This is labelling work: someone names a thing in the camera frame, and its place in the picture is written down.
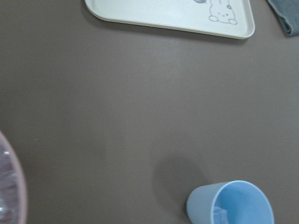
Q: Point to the ice cube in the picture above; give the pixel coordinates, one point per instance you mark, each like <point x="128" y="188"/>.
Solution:
<point x="220" y="215"/>

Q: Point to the light blue plastic cup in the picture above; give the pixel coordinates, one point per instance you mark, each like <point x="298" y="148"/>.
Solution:
<point x="244" y="202"/>

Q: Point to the pink bowl of ice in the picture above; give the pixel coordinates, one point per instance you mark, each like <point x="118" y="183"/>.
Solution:
<point x="13" y="191"/>

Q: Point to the cream rabbit tray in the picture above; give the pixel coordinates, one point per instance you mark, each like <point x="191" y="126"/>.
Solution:
<point x="225" y="18"/>

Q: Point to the grey folded cloth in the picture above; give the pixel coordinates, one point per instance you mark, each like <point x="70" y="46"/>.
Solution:
<point x="288" y="15"/>

